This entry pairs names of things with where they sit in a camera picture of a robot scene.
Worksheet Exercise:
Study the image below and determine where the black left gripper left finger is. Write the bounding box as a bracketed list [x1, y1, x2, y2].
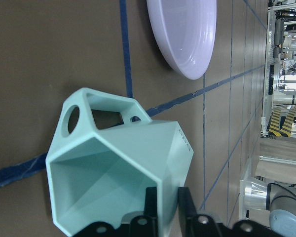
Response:
[144, 187, 158, 237]

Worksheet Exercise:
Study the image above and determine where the lavender round plate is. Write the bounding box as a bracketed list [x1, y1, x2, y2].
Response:
[147, 0, 217, 80]

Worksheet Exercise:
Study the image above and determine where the mint green faceted cup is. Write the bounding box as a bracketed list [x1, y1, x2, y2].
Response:
[46, 88, 193, 237]

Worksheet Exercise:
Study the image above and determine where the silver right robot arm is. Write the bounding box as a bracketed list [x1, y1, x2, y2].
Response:
[239, 177, 296, 237]

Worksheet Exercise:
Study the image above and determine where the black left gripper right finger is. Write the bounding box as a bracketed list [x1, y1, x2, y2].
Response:
[178, 187, 199, 237]

